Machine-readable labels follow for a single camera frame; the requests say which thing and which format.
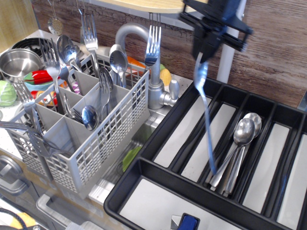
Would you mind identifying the black stove burner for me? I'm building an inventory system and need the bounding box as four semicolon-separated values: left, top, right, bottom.
10;38;54;58

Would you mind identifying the steel cooking pot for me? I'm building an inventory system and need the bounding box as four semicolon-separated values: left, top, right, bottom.
0;48;43;82

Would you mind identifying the grey plastic cutlery basket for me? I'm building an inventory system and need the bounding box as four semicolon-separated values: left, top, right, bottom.
9;64;149;198

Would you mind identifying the steel fork lying front left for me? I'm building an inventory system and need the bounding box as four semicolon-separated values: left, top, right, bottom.
0;121;71;158

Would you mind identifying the large steel fork left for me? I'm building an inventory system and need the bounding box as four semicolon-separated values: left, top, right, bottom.
39;38;65;115

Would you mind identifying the small steel fork centre basket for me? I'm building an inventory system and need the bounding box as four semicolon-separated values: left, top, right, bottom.
99;67;113;120

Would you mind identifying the light wooden round shelf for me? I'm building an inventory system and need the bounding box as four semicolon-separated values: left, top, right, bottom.
98;0;184;13

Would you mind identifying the steel spoon pair rear basket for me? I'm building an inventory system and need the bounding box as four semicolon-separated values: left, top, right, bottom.
109;44;128;88

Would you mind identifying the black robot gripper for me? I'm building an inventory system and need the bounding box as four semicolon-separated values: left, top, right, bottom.
179;0;253;63

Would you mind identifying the orange toy carrot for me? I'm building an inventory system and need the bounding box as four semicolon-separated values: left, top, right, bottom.
127;56;146;69

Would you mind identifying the steel spoon upper left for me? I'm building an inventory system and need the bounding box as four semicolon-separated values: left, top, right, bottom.
57;34;82;72

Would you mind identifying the steel spoon front basket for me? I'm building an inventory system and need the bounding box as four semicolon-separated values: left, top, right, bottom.
82;105;98;131

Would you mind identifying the teal toy bowl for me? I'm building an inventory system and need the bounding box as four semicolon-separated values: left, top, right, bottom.
24;81;53;92

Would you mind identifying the grey metal faucet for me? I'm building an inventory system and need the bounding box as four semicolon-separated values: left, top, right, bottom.
115;23;179;109

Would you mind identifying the steel fork far left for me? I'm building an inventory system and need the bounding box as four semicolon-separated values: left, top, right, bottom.
12;81;36;115

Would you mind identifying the red toy pepper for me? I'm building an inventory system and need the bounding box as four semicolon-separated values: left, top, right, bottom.
24;70;53;85

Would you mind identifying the steel spoon in tray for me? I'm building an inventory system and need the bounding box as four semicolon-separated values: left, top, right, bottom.
210;118;255;188
224;113;262;195

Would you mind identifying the black cutlery tray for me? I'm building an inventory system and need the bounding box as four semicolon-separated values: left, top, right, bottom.
104;79;307;230

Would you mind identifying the blue object bottom edge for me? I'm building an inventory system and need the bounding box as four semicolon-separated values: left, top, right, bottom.
177;213;200;230

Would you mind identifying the green toy cabbage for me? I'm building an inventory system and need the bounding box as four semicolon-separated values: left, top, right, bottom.
0;80;17;106

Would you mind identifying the steel fork rear basket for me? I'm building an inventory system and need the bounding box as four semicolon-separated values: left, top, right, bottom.
80;11;100;79

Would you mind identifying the rear steel spoon in tray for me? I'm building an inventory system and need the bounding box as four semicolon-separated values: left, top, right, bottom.
224;113;262;195

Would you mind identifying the green toy in sink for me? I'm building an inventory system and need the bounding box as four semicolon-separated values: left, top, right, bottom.
122;146;142;172

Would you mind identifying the tall steel fork by faucet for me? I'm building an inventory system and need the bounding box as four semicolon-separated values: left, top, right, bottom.
144;25;161;67

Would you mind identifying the yellow toy corn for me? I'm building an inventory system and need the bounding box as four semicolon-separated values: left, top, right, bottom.
160;69;172;86

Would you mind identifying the big steel spoon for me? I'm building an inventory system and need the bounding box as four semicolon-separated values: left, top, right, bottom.
193;52;217;175

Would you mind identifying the hanging steel skimmer ladle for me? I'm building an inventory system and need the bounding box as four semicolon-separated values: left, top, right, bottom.
47;0;63;36

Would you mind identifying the front steel spoon in tray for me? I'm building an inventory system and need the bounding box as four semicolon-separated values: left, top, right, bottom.
210;118;255;188

